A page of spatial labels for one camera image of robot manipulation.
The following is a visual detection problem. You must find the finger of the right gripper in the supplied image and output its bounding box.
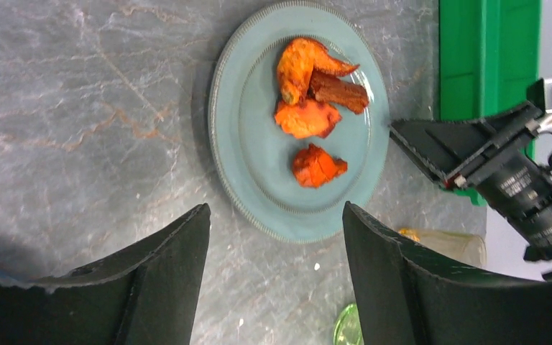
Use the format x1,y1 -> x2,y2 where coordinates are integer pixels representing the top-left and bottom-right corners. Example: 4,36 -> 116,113
390,101 -> 543,188

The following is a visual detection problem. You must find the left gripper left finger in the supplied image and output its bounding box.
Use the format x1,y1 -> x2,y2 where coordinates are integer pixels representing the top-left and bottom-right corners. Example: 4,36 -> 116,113
0,204 -> 211,344

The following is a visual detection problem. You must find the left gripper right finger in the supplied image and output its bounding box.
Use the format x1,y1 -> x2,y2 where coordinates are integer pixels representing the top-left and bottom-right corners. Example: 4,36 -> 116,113
342,203 -> 552,344

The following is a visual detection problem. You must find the grey-green round plate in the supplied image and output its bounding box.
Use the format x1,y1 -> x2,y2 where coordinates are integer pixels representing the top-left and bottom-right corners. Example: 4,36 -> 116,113
208,1 -> 390,243

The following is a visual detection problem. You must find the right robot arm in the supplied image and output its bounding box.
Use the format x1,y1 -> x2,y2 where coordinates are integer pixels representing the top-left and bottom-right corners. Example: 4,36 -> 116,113
390,101 -> 552,280

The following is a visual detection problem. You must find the green glass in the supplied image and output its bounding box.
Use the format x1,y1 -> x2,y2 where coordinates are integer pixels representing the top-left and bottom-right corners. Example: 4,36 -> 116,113
333,303 -> 364,345

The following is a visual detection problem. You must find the amber glass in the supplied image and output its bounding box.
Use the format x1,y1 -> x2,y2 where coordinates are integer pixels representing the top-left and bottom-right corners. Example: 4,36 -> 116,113
397,228 -> 487,268

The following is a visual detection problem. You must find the green plastic tray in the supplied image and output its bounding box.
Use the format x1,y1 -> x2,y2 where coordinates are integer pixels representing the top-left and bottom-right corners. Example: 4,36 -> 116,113
438,0 -> 543,207

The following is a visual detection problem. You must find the fried food on plate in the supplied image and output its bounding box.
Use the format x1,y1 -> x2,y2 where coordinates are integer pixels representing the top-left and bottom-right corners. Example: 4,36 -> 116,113
274,37 -> 369,189

